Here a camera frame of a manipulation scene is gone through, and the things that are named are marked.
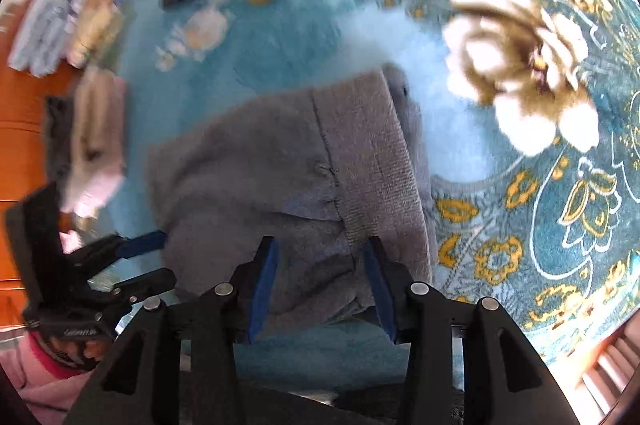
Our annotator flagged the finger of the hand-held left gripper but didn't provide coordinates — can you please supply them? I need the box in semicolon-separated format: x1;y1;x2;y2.
67;229;168;278
89;267;178;307

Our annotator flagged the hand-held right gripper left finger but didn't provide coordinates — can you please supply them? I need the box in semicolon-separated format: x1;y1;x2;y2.
62;235;281;425

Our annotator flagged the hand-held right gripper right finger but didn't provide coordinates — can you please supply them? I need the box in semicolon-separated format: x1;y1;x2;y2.
362;235;581;425

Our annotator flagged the grey sweatshirt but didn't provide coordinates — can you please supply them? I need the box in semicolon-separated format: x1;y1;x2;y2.
145;62;441;336

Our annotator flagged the person's left forearm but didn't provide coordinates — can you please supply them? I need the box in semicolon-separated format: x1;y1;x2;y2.
0;332;93;413

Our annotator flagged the person's left hand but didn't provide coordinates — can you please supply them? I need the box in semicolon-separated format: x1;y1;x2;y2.
47;338;104;369

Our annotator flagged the beige cloth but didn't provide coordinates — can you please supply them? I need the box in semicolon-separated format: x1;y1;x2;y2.
70;0;126;68

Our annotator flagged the white slatted fixture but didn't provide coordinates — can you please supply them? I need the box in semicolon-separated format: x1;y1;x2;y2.
580;322;640;406

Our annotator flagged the blue floral blanket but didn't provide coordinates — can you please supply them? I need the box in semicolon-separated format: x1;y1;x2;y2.
107;0;640;393

